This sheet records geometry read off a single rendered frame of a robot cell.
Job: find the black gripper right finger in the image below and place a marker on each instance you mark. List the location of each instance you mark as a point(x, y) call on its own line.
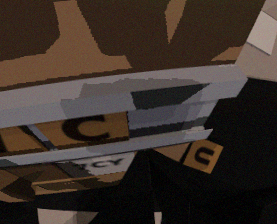
point(188, 197)

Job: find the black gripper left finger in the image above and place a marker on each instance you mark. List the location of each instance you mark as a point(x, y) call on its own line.
point(132, 201)

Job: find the tan letter tile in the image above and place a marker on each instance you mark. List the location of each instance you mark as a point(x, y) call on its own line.
point(17, 140)
point(87, 131)

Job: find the brown letter tile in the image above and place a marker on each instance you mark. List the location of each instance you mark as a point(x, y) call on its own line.
point(202, 155)

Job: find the white paper ticket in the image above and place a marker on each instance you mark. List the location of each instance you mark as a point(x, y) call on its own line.
point(97, 166)

